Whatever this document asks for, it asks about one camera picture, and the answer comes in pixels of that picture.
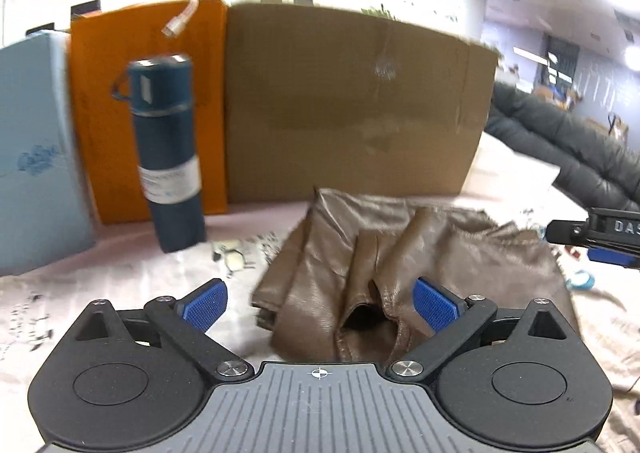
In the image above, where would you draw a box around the brown leather garment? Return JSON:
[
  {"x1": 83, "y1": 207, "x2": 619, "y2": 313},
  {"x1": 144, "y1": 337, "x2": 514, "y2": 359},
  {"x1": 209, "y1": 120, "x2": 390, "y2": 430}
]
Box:
[{"x1": 252, "y1": 188, "x2": 577, "y2": 364}]

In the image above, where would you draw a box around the dark grey puffer jacket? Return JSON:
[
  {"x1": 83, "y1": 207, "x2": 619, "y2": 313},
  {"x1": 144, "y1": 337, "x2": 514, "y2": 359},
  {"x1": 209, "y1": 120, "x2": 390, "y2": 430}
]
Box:
[{"x1": 485, "y1": 81, "x2": 639, "y2": 211}]

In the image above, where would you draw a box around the light blue flat box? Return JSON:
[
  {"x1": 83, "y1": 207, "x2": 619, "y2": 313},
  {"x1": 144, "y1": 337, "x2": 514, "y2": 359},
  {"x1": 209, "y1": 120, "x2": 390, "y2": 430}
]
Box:
[{"x1": 0, "y1": 31, "x2": 94, "y2": 275}]

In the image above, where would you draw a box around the dark blue thermos bottle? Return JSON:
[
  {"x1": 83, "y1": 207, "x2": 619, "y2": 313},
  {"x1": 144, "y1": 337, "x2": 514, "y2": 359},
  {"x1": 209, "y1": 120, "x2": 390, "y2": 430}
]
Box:
[{"x1": 111, "y1": 54, "x2": 206, "y2": 254}]

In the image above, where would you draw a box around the large brown cardboard box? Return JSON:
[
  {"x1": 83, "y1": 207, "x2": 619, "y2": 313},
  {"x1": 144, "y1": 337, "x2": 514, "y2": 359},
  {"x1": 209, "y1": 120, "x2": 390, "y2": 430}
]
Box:
[{"x1": 224, "y1": 3, "x2": 497, "y2": 202}]

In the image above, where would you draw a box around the orange box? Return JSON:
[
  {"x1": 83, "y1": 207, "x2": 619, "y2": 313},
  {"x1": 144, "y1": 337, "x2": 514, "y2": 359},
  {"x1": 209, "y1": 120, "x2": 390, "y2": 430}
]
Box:
[{"x1": 68, "y1": 0, "x2": 228, "y2": 224}]

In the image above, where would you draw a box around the white cable plug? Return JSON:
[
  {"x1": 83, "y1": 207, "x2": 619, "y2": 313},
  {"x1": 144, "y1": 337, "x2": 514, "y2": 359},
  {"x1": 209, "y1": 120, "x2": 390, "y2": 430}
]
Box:
[{"x1": 162, "y1": 0, "x2": 200, "y2": 39}]

